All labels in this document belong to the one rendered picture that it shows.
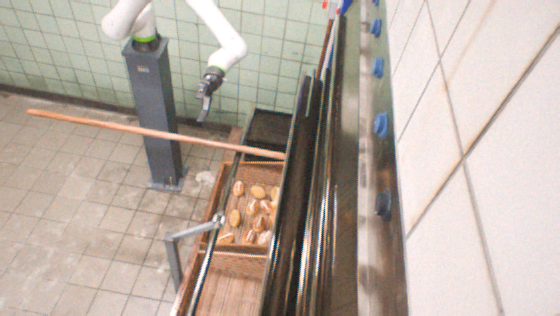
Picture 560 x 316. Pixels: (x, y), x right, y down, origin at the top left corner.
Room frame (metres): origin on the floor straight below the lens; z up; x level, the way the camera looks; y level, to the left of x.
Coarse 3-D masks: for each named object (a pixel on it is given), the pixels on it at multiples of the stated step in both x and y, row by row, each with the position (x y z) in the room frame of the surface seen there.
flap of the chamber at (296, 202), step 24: (312, 120) 1.19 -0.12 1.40; (288, 144) 1.01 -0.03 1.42; (312, 144) 1.05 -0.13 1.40; (312, 168) 0.93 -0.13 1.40; (288, 192) 0.79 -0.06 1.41; (288, 216) 0.70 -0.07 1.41; (288, 240) 0.61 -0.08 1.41; (288, 264) 0.53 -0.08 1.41; (288, 288) 0.46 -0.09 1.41; (288, 312) 0.39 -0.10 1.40
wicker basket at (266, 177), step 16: (224, 176) 1.43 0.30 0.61; (240, 176) 1.44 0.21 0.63; (256, 176) 1.44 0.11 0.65; (272, 176) 1.44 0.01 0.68; (240, 208) 1.24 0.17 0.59; (240, 224) 1.13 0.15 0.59; (272, 224) 1.16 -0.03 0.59; (208, 240) 1.00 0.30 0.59; (240, 240) 1.03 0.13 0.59; (256, 240) 1.05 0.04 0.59
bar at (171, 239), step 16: (240, 144) 1.20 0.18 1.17; (224, 192) 0.92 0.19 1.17; (224, 208) 0.84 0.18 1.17; (208, 224) 0.79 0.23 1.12; (224, 224) 0.79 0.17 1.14; (176, 240) 0.79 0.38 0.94; (176, 256) 0.79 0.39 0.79; (208, 256) 0.63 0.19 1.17; (176, 272) 0.78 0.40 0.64; (176, 288) 0.78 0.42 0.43; (192, 304) 0.45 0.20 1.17
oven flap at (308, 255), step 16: (320, 112) 1.17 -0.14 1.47; (320, 128) 1.07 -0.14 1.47; (320, 144) 0.99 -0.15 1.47; (320, 160) 0.92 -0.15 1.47; (320, 176) 0.83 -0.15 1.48; (320, 192) 0.76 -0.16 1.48; (304, 240) 0.59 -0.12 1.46; (304, 256) 0.53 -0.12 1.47; (304, 272) 0.48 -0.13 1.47; (304, 288) 0.44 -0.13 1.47; (304, 304) 0.40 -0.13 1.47
